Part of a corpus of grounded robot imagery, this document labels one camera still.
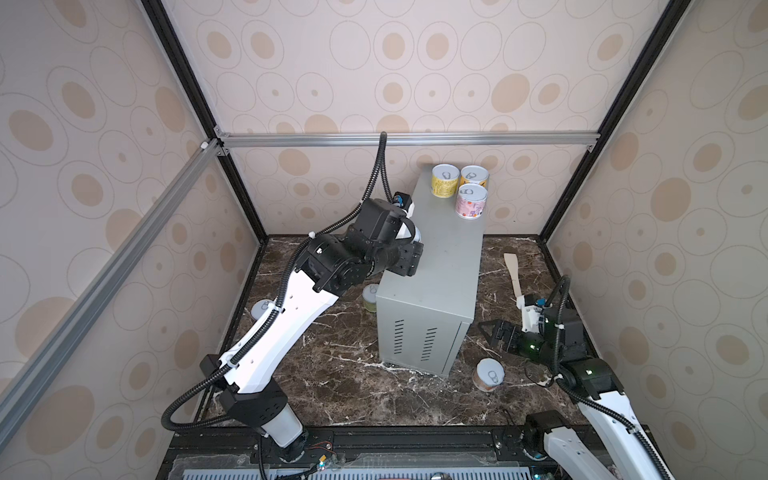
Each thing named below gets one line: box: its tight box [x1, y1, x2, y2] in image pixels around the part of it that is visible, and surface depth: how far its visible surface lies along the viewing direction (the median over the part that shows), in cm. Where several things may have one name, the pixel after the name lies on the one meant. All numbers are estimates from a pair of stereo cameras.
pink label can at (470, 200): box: [456, 183, 488, 220], surface depth 77 cm
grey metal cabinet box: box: [376, 165, 487, 377], surface depth 70 cm
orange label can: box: [460, 165, 489, 187], surface depth 82 cm
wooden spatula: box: [503, 253, 522, 298], surface depth 112 cm
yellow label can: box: [431, 163, 461, 198], surface depth 83 cm
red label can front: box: [472, 357, 506, 392], surface depth 82 cm
